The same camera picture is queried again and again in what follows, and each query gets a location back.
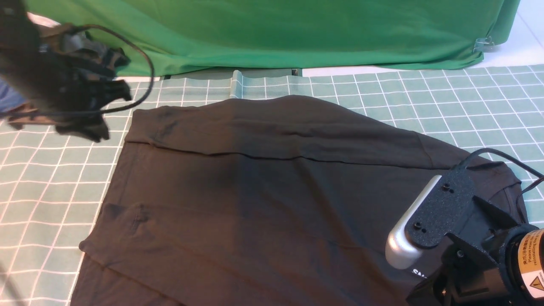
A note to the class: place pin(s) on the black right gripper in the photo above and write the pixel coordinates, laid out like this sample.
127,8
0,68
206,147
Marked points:
477,268

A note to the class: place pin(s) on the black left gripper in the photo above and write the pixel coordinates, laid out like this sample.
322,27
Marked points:
66,77

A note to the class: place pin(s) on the dark gray long-sleeve shirt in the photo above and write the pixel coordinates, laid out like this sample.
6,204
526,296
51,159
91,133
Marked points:
279,202

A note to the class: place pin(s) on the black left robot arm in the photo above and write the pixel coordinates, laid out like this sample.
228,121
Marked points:
60,75

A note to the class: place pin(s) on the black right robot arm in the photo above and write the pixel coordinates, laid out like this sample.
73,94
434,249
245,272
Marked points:
528,258

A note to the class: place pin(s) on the blue garment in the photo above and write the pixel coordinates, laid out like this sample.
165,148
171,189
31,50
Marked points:
9,97

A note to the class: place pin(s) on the green backdrop cloth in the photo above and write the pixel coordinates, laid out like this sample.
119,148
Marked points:
188,35

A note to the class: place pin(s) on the green checkered tablecloth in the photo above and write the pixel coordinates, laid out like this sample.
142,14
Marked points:
52,186

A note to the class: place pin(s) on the metal binder clip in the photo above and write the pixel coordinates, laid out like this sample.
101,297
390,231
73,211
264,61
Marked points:
483,44

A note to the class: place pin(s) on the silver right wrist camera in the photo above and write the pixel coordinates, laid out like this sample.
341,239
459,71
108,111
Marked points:
401,252

